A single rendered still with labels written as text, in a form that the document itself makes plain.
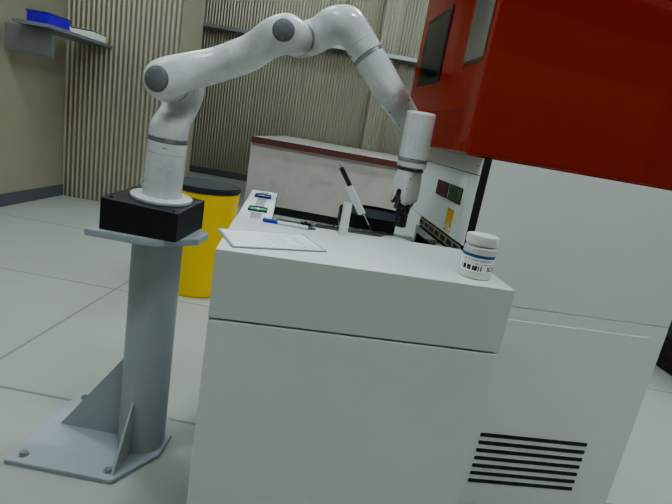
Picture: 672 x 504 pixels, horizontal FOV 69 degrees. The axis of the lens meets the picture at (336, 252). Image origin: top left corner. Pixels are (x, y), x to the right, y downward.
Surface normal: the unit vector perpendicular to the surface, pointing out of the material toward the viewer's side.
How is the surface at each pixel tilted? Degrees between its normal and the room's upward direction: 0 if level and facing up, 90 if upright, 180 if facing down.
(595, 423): 90
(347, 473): 90
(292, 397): 90
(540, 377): 90
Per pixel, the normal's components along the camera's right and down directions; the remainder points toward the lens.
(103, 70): -0.07, 0.23
